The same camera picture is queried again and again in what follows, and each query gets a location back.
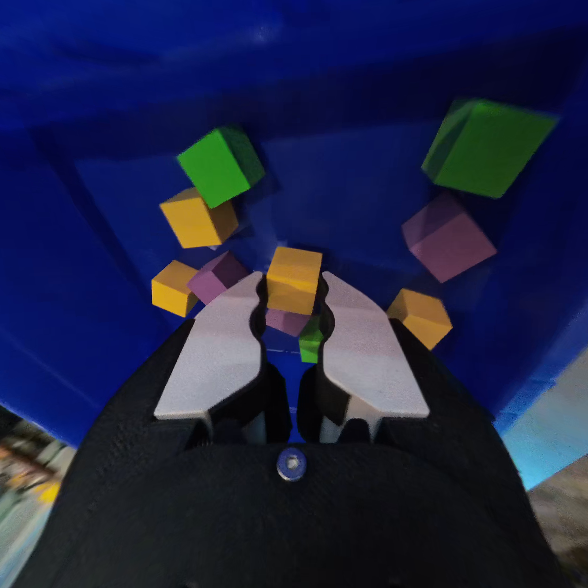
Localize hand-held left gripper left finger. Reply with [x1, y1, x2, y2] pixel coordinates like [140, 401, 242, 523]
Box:
[154, 271, 268, 444]

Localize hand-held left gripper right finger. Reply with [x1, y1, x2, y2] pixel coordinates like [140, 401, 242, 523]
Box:
[317, 271, 430, 444]

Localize green cube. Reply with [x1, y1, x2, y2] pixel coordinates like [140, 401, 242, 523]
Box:
[421, 99, 559, 199]
[177, 127, 266, 209]
[299, 315, 324, 364]

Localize blue plastic bin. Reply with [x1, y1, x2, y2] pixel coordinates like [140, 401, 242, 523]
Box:
[0, 0, 588, 448]

